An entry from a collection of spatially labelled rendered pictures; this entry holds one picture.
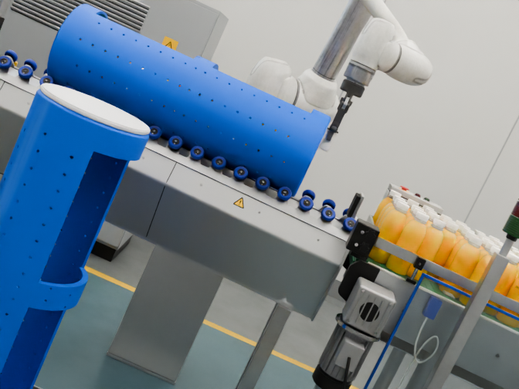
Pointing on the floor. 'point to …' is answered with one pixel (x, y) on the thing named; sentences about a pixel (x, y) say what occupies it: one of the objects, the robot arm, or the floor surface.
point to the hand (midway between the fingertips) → (327, 140)
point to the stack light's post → (466, 321)
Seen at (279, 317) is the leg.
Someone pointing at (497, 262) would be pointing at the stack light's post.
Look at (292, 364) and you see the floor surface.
